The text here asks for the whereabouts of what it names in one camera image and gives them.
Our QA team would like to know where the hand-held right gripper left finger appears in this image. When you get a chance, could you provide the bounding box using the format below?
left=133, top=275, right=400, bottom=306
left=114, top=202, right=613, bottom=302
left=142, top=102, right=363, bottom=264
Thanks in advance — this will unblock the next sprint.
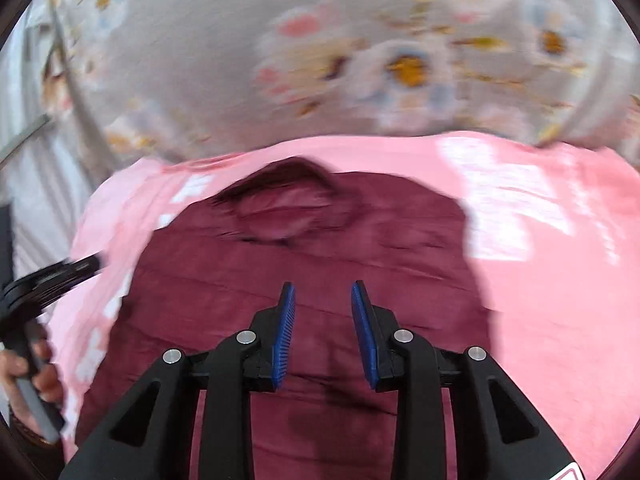
left=59, top=281, right=296, bottom=480

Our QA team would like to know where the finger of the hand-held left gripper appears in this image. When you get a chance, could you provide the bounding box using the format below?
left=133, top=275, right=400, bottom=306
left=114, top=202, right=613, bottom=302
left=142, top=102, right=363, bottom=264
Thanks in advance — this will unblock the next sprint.
left=31, top=254, right=104, bottom=297

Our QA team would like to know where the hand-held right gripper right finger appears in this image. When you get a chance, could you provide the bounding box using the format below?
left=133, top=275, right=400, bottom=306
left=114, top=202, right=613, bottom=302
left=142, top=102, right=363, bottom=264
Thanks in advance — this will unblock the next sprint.
left=350, top=280, right=583, bottom=480

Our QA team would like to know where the maroon quilted jacket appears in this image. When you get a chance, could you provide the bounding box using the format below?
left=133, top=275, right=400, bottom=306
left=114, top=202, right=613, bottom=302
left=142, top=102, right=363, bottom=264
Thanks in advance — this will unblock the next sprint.
left=75, top=156, right=493, bottom=480

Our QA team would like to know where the person's left hand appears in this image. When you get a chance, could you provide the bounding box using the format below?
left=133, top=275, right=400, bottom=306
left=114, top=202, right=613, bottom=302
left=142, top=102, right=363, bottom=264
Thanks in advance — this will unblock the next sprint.
left=0, top=337, right=67, bottom=447

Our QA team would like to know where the pale pleated curtain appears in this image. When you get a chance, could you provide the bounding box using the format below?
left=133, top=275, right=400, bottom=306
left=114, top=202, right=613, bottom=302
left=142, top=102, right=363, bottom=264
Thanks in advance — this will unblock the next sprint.
left=0, top=0, right=103, bottom=281

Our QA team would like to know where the pink printed blanket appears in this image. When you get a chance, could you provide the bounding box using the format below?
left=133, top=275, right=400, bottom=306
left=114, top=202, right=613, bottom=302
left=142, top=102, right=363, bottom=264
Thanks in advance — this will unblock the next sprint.
left=47, top=130, right=640, bottom=480

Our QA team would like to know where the grey floral curtain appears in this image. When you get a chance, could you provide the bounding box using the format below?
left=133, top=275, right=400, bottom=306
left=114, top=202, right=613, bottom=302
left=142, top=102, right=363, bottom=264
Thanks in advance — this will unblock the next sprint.
left=50, top=0, right=640, bottom=161

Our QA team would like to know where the metal rail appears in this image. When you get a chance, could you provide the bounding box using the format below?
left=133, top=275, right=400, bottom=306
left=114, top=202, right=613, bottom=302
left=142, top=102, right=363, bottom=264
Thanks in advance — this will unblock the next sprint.
left=0, top=114, right=52, bottom=162

